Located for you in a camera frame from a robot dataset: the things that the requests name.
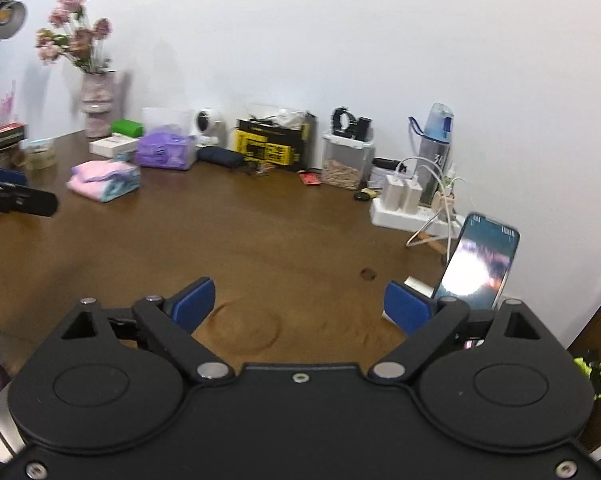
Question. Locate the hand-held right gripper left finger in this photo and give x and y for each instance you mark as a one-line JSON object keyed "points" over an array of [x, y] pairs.
{"points": [[195, 305]]}

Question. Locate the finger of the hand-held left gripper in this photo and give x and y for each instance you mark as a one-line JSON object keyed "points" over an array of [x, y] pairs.
{"points": [[3, 172], [25, 201]]}

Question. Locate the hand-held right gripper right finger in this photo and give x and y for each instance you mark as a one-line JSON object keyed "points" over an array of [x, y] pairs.
{"points": [[405, 307]]}

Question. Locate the pink blue mesh vest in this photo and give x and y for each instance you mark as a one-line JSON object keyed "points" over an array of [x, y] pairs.
{"points": [[100, 177]]}

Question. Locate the small white carton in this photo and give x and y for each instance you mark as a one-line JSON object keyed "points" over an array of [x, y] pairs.
{"points": [[418, 285]]}

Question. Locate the dark red box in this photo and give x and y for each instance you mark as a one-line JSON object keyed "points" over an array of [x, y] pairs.
{"points": [[3, 137]]}

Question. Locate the pink feather decoration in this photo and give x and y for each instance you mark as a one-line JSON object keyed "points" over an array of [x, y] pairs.
{"points": [[4, 105]]}

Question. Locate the smartphone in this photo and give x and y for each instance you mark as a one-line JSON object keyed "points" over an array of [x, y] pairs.
{"points": [[475, 265]]}

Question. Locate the white power strip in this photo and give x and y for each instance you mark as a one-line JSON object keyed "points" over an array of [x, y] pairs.
{"points": [[395, 219]]}

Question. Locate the flat white box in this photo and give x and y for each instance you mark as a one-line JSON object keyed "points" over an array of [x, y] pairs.
{"points": [[113, 145]]}

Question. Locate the white charger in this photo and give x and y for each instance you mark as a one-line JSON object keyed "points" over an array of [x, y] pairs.
{"points": [[413, 196], [394, 194]]}

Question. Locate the pink ceramic vase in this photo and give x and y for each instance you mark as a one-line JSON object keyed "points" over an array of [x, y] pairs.
{"points": [[98, 110]]}

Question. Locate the dark oval pebble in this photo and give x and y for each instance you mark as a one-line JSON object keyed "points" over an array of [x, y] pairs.
{"points": [[363, 196]]}

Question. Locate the green box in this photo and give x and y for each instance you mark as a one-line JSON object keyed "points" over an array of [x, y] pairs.
{"points": [[128, 127]]}

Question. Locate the white round tin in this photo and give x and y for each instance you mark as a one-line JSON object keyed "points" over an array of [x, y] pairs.
{"points": [[380, 177]]}

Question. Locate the small green bottle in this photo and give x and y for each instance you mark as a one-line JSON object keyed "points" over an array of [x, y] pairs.
{"points": [[450, 180]]}

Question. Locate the purple tissue pack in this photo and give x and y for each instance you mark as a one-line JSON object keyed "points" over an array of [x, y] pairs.
{"points": [[163, 152]]}

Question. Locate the tangled black earphones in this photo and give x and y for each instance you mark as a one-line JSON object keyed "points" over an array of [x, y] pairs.
{"points": [[258, 170]]}

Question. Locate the black pouch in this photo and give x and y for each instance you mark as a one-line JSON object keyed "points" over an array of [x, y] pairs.
{"points": [[220, 157]]}

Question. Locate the dried pink roses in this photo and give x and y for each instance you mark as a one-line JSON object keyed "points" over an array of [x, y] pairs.
{"points": [[73, 35]]}

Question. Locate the clear plastic storage container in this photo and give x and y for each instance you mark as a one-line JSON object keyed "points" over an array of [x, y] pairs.
{"points": [[345, 165]]}

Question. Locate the red packet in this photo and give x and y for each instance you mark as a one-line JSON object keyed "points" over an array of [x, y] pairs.
{"points": [[310, 179]]}

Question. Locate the blue grey water bottle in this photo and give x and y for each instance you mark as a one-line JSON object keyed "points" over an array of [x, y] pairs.
{"points": [[435, 145]]}

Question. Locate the black yellow cardboard box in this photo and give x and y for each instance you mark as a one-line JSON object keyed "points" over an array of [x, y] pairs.
{"points": [[273, 147]]}

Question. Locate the small black box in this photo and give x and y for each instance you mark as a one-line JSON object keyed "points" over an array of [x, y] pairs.
{"points": [[364, 128]]}

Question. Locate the black wristwatch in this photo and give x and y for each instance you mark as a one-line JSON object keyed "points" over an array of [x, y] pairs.
{"points": [[343, 122]]}

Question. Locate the yellow green toy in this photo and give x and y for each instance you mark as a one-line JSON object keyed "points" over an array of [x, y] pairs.
{"points": [[590, 372]]}

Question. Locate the crumpled white plastic bag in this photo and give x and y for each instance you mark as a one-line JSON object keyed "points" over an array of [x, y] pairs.
{"points": [[285, 117]]}

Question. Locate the white round security camera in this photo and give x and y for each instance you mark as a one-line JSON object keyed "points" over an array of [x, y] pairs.
{"points": [[208, 122]]}

